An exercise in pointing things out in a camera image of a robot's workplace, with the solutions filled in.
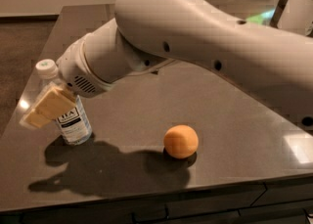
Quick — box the orange fruit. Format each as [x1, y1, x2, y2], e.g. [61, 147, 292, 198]
[163, 125, 199, 159]

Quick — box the clear blue plastic water bottle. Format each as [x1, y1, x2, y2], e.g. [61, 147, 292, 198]
[35, 59, 92, 146]

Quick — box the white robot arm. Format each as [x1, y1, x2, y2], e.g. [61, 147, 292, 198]
[21, 0, 313, 131]

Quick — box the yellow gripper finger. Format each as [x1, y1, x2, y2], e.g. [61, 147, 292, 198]
[20, 81, 76, 129]

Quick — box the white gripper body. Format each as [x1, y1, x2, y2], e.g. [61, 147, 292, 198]
[57, 35, 112, 98]

